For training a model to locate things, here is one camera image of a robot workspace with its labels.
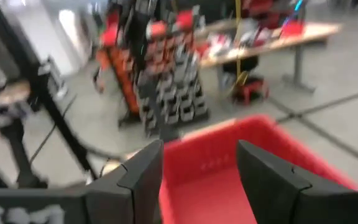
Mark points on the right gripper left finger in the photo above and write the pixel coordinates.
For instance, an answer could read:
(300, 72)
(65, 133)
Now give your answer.
(141, 186)

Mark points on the small red box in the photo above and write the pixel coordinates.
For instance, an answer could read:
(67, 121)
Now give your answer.
(292, 29)

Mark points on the rack of grey bins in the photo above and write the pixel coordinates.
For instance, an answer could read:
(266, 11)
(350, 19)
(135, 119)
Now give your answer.
(179, 93)

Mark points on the red rolling stool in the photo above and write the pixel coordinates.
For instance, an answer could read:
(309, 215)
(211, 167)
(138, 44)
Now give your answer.
(250, 90)

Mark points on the wooden table grey legs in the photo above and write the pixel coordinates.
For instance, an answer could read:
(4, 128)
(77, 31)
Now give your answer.
(315, 31)

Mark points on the round wooden stool seat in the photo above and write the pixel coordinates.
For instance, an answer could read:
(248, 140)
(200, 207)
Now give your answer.
(11, 91)

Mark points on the red shelf unit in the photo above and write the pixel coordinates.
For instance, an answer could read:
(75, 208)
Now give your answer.
(259, 7)

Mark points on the red plastic bin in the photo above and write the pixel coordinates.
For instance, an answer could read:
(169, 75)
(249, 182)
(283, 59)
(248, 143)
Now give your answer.
(204, 186)

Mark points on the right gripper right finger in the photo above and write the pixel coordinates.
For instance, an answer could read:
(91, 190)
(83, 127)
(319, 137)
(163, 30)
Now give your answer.
(269, 186)

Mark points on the orange red bin rack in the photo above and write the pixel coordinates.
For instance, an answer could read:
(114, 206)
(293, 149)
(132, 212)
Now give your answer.
(126, 81)

